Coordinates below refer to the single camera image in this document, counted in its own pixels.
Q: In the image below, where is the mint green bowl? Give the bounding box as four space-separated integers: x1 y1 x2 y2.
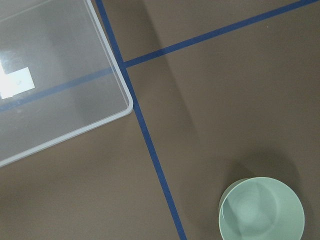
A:
218 177 305 240

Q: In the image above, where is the clear plastic storage box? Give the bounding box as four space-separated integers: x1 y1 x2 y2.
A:
0 0 133 166

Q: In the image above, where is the white paper label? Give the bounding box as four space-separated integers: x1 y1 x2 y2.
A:
0 67 35 99

